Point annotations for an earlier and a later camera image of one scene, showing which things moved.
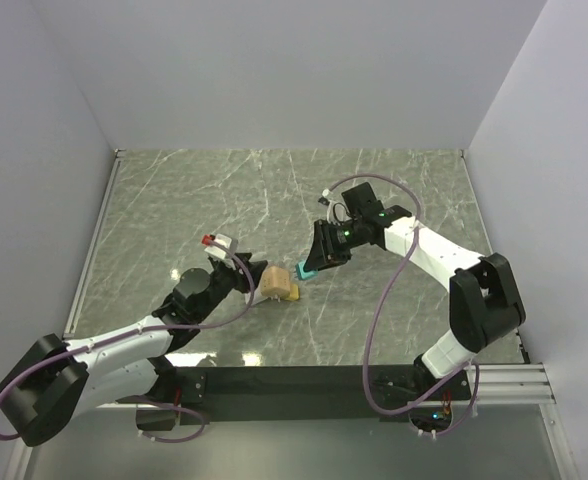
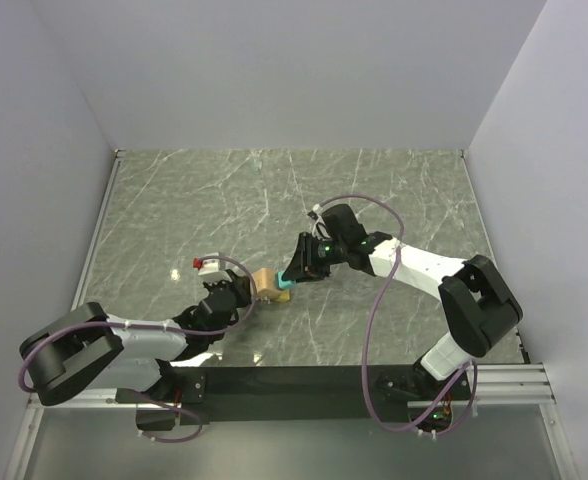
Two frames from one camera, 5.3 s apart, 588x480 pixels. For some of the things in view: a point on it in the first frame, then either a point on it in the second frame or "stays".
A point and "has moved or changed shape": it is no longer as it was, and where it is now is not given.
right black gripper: [323, 252] to [303, 266]
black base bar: [303, 393] stays
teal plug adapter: [304, 275] has moved or changed shape
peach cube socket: [275, 282] stays
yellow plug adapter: [294, 292] to [285, 296]
